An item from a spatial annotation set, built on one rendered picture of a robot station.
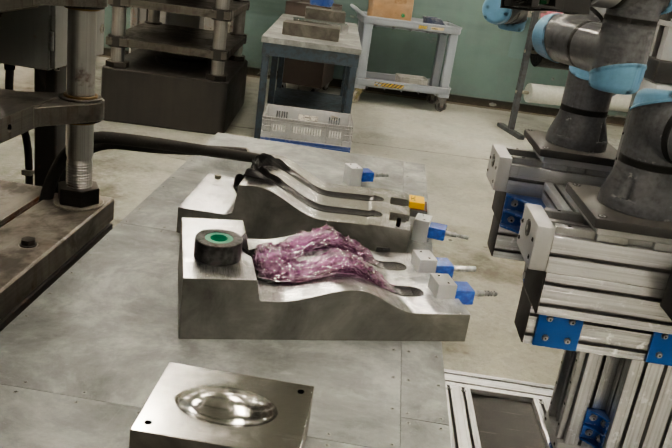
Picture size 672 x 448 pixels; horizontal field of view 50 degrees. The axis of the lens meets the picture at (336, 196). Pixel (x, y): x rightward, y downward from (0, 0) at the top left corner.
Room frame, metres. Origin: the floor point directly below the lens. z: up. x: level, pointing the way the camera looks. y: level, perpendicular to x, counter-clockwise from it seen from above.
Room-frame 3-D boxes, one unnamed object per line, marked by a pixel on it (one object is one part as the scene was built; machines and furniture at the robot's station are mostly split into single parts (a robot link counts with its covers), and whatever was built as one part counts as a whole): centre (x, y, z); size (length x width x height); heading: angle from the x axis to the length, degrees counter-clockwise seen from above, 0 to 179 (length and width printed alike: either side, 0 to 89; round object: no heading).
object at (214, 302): (1.22, 0.01, 0.86); 0.50 x 0.26 x 0.11; 104
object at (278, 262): (1.22, 0.01, 0.90); 0.26 x 0.18 x 0.08; 104
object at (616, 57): (1.13, -0.39, 1.33); 0.11 x 0.08 x 0.11; 24
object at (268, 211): (1.58, 0.08, 0.87); 0.50 x 0.26 x 0.14; 87
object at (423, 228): (1.62, -0.26, 0.83); 0.13 x 0.05 x 0.05; 77
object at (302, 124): (4.79, 0.26, 0.28); 0.61 x 0.41 x 0.15; 92
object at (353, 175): (2.01, -0.08, 0.83); 0.13 x 0.05 x 0.05; 115
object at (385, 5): (7.54, -0.27, 0.94); 0.41 x 0.33 x 0.29; 99
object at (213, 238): (1.12, 0.18, 0.93); 0.08 x 0.08 x 0.04
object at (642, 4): (1.11, -0.39, 1.43); 0.11 x 0.08 x 0.09; 114
